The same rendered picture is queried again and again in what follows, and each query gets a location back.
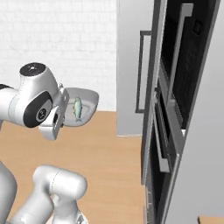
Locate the grey lower oven handle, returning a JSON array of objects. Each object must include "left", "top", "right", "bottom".
[{"left": 153, "top": 99, "right": 172, "bottom": 174}]

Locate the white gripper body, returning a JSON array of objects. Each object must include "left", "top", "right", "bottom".
[{"left": 56, "top": 83, "right": 70, "bottom": 131}]

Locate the pale green fish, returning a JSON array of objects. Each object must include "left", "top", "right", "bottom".
[{"left": 72, "top": 96, "right": 85, "bottom": 122}]

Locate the black lower oven door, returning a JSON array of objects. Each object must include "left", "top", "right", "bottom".
[{"left": 144, "top": 87, "right": 187, "bottom": 224}]

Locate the grey oven cabinet housing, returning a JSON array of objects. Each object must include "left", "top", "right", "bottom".
[{"left": 141, "top": 0, "right": 224, "bottom": 224}]

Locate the grey meat container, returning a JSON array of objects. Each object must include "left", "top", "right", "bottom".
[{"left": 62, "top": 87, "right": 100, "bottom": 129}]

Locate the grey upper oven handle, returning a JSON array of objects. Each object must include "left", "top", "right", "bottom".
[{"left": 167, "top": 3, "right": 194, "bottom": 102}]

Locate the grey fridge door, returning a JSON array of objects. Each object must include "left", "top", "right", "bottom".
[{"left": 115, "top": 0, "right": 156, "bottom": 137}]

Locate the black oven door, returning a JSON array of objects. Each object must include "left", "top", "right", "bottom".
[
  {"left": 144, "top": 87, "right": 187, "bottom": 224},
  {"left": 159, "top": 0, "right": 221, "bottom": 130}
]

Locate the grey oven handle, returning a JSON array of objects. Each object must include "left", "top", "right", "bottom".
[
  {"left": 167, "top": 3, "right": 194, "bottom": 102},
  {"left": 153, "top": 99, "right": 172, "bottom": 174}
]

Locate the grey fridge door handle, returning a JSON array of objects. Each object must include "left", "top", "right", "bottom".
[{"left": 135, "top": 30, "right": 152, "bottom": 114}]

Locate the black upper oven door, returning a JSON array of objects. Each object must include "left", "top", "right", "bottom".
[{"left": 159, "top": 0, "right": 221, "bottom": 130}]

